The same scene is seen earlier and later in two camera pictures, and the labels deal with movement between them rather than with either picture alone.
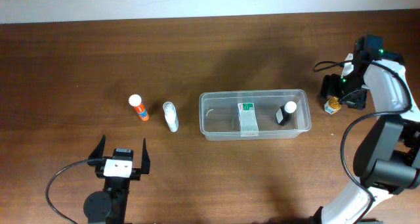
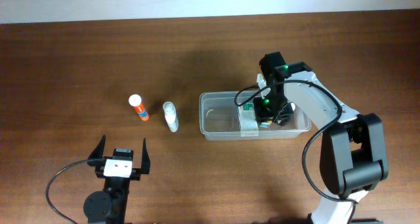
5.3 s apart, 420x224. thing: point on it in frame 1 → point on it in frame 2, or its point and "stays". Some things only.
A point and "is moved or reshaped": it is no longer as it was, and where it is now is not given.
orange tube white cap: (135, 100) stays
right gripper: (331, 87) → (262, 113)
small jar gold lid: (332, 106) is moved or reshaped
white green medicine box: (247, 119) stays
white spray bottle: (172, 119) stays
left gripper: (136, 173) stays
